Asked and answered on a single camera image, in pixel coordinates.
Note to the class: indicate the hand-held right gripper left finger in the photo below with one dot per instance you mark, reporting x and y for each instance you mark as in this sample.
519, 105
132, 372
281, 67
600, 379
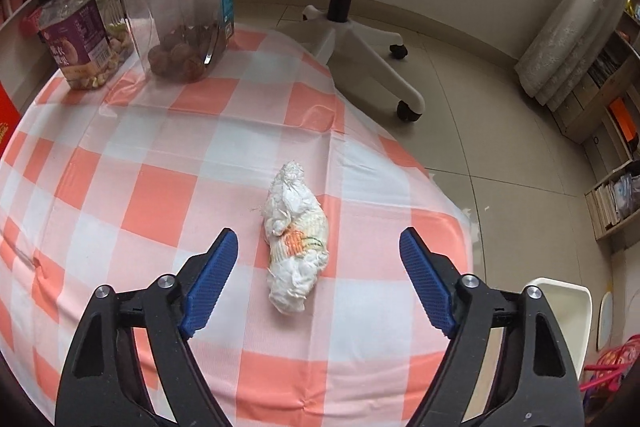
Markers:
210, 287

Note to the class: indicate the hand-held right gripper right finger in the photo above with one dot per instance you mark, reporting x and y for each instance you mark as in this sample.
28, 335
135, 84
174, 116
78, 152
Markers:
425, 284

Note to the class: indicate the white plastic wrapper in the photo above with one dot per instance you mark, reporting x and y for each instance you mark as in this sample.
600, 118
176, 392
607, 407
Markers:
295, 227

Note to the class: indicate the orange white checkered tablecloth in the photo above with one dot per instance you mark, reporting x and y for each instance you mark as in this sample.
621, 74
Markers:
200, 132

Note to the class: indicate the white bathroom scale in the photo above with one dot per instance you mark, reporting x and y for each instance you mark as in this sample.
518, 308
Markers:
606, 322

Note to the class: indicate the stack of books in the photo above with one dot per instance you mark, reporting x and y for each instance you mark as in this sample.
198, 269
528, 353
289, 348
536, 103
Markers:
602, 207

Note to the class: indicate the pink plastic chair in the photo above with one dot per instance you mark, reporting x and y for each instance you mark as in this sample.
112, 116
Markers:
600, 368

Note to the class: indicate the colourful pink bag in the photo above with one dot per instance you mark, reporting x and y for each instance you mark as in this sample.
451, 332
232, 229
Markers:
616, 353

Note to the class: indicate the white blue plastic bag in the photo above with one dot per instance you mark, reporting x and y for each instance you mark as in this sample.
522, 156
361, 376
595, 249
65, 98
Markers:
627, 197

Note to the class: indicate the wooden desk shelf unit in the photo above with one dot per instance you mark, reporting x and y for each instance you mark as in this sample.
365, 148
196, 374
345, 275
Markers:
582, 112

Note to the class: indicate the grey white office chair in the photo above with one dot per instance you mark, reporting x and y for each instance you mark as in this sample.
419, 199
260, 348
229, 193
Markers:
370, 42

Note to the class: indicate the orange box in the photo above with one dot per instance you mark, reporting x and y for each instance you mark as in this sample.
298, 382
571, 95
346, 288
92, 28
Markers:
622, 119

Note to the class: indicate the red box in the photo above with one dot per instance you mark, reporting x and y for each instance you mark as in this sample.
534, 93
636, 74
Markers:
6, 122

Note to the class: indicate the purple label nut jar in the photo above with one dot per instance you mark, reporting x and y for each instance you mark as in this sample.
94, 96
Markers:
80, 37

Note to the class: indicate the beige curtain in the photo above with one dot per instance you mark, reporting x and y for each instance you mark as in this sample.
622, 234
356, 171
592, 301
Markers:
570, 42

